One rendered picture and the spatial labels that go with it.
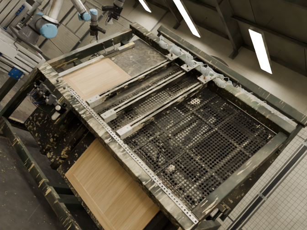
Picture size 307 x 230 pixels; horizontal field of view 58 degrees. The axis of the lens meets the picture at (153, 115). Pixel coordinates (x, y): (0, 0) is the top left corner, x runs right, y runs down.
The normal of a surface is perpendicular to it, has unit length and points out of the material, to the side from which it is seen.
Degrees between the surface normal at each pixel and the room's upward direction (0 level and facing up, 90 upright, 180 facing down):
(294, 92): 90
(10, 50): 90
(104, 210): 90
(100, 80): 57
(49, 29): 97
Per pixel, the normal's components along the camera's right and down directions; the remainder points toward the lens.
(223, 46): -0.48, -0.39
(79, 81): 0.04, -0.67
